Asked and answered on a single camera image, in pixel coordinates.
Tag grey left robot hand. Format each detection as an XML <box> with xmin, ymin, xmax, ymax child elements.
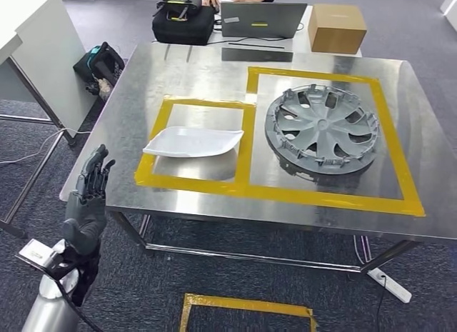
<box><xmin>62</xmin><ymin>144</ymin><xmax>117</xmax><ymax>258</ymax></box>

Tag white plastic panel part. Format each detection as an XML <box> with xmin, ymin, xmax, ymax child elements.
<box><xmin>142</xmin><ymin>126</ymin><xmax>245</xmax><ymax>159</ymax></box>

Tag stainless steel workbench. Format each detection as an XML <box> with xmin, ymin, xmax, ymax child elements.
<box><xmin>59</xmin><ymin>41</ymin><xmax>457</xmax><ymax>281</ymax></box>

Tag black bag teal trim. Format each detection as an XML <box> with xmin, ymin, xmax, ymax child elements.
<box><xmin>73</xmin><ymin>41</ymin><xmax>125</xmax><ymax>103</ymax></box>

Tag white desk steel legs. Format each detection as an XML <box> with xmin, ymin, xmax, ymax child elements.
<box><xmin>0</xmin><ymin>0</ymin><xmax>99</xmax><ymax>240</ymax></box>

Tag black carrying case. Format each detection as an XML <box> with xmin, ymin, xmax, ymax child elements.
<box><xmin>151</xmin><ymin>4</ymin><xmax>215</xmax><ymax>46</ymax></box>

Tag yellow floor tape square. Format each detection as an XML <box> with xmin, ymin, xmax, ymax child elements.
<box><xmin>180</xmin><ymin>293</ymin><xmax>318</xmax><ymax>332</ymax></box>

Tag black device yellow labels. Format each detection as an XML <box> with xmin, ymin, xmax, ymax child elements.
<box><xmin>153</xmin><ymin>0</ymin><xmax>203</xmax><ymax>21</ymax></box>

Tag grey laptop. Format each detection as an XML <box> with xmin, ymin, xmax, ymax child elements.
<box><xmin>220</xmin><ymin>1</ymin><xmax>307</xmax><ymax>39</ymax></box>

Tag silver wheel hubcap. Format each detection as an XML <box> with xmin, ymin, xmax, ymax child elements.
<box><xmin>264</xmin><ymin>84</ymin><xmax>380</xmax><ymax>176</ymax></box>

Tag white table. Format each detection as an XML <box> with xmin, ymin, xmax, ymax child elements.
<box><xmin>210</xmin><ymin>4</ymin><xmax>362</xmax><ymax>56</ymax></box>

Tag brown cardboard box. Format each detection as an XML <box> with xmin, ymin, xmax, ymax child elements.
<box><xmin>307</xmin><ymin>4</ymin><xmax>368</xmax><ymax>55</ymax></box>

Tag white power strip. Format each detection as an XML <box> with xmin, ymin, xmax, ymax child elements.
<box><xmin>368</xmin><ymin>267</ymin><xmax>412</xmax><ymax>304</ymax></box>

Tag white plinth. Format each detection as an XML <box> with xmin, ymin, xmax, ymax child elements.
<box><xmin>440</xmin><ymin>0</ymin><xmax>457</xmax><ymax>33</ymax></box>

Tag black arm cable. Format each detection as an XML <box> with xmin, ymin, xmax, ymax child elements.
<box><xmin>54</xmin><ymin>273</ymin><xmax>104</xmax><ymax>332</ymax></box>

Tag black power cable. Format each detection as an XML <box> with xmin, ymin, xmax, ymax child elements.
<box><xmin>375</xmin><ymin>274</ymin><xmax>388</xmax><ymax>332</ymax></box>

